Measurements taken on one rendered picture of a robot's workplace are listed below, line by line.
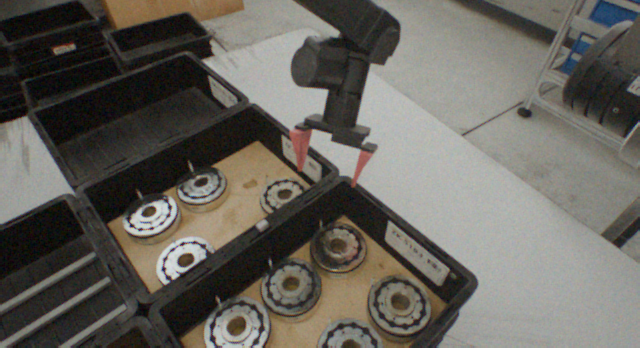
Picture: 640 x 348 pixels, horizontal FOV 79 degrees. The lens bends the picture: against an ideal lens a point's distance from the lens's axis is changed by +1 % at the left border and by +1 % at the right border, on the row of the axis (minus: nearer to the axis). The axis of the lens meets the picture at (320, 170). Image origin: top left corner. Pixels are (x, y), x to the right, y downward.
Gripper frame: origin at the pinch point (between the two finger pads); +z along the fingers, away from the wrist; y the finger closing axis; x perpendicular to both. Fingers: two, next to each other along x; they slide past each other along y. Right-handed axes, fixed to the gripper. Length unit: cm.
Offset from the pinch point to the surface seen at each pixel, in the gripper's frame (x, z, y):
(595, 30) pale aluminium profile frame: 158, -50, 75
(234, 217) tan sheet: 3.3, 15.8, -17.5
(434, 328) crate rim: -13.4, 12.4, 22.3
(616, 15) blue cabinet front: 155, -57, 80
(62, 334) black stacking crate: -22, 31, -32
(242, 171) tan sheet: 13.6, 10.0, -22.0
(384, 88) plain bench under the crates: 72, -10, -3
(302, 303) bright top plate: -9.7, 19.2, 2.8
